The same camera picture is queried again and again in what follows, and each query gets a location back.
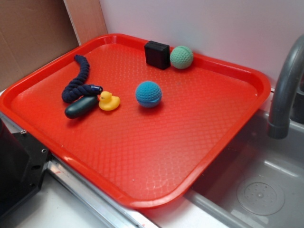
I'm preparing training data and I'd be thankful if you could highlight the black box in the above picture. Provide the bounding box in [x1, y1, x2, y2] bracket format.
[144, 41, 171, 70]

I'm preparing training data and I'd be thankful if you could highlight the blue textured ball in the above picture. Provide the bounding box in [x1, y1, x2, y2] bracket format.
[135, 81, 162, 108]

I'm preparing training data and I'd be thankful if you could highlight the red plastic tray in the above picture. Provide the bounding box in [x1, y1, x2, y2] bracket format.
[0, 34, 271, 209]

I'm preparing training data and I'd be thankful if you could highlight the yellow rubber duck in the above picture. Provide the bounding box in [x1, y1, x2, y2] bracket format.
[97, 91, 121, 111]

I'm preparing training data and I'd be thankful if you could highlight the green textured ball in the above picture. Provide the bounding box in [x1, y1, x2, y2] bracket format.
[170, 46, 194, 69]

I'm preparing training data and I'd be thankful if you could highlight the grey sink basin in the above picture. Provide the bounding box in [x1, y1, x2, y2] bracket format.
[185, 111, 304, 228]

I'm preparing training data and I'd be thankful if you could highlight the brown cardboard panel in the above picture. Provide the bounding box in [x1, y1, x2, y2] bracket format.
[0, 0, 78, 90]

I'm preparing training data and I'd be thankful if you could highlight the grey faucet spout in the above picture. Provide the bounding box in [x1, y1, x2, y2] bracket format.
[267, 35, 304, 139]

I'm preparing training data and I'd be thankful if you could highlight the dark green oval handle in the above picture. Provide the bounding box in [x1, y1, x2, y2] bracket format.
[65, 95, 98, 119]

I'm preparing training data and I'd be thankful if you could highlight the dark blue rope toy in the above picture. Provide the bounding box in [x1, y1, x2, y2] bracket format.
[61, 55, 103, 104]

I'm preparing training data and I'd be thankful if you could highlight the metal sink rail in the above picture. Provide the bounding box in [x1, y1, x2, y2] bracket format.
[47, 156, 157, 228]

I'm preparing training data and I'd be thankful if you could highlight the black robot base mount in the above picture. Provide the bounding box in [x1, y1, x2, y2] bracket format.
[0, 121, 50, 219]

